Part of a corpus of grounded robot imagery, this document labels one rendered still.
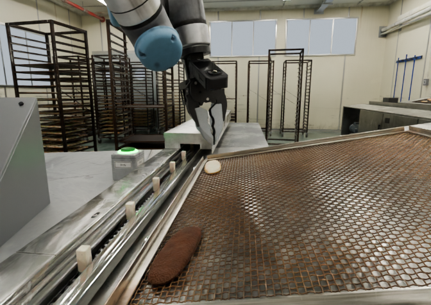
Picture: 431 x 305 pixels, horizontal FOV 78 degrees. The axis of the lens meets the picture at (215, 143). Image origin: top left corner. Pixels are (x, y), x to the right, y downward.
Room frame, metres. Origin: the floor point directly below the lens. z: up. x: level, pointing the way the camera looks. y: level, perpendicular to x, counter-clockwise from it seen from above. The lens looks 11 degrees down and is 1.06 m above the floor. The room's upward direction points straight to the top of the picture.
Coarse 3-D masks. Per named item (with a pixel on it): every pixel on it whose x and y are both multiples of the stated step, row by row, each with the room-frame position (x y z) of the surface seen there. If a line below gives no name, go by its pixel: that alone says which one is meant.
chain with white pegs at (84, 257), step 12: (192, 144) 0.99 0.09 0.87; (156, 180) 0.58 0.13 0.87; (132, 204) 0.44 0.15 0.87; (132, 216) 0.44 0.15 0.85; (120, 228) 0.41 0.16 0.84; (108, 240) 0.37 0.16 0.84; (84, 252) 0.30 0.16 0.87; (96, 252) 0.34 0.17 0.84; (84, 264) 0.30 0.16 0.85; (72, 276) 0.29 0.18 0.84
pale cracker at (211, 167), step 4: (208, 164) 0.58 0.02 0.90; (212, 164) 0.57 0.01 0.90; (216, 164) 0.57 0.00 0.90; (220, 164) 0.58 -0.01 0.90; (208, 168) 0.55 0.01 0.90; (212, 168) 0.54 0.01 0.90; (216, 168) 0.54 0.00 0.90; (220, 168) 0.55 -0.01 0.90; (208, 172) 0.54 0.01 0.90; (212, 172) 0.53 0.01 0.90; (216, 172) 0.53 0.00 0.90
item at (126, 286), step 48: (288, 144) 0.65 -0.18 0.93; (336, 144) 0.60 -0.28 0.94; (192, 192) 0.44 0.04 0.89; (288, 192) 0.37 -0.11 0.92; (336, 192) 0.35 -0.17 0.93; (384, 192) 0.32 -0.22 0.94; (240, 240) 0.26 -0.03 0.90; (384, 240) 0.22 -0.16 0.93; (144, 288) 0.21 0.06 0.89; (288, 288) 0.18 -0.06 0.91; (384, 288) 0.17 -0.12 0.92
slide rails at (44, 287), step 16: (176, 160) 0.82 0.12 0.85; (160, 176) 0.66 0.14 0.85; (144, 192) 0.54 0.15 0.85; (144, 208) 0.46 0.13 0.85; (112, 224) 0.40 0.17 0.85; (128, 224) 0.40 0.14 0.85; (96, 240) 0.35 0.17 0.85; (112, 240) 0.35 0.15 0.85; (96, 256) 0.32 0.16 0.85; (64, 272) 0.28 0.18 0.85; (48, 288) 0.26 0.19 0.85; (16, 304) 0.23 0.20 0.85; (32, 304) 0.23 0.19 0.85; (64, 304) 0.23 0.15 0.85
